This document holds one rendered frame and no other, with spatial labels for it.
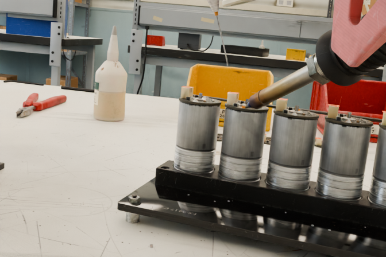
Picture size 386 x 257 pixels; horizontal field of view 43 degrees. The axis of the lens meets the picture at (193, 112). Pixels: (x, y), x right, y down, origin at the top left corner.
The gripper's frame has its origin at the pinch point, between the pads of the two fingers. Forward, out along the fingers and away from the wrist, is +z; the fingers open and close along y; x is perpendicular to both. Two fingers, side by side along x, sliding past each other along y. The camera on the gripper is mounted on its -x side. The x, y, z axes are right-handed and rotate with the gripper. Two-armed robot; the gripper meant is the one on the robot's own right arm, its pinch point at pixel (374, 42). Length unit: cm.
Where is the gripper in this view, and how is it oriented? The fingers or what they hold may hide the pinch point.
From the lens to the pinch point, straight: 20.4
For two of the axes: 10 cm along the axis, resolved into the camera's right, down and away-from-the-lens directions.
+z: -2.8, 7.9, 5.5
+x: 3.6, 6.2, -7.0
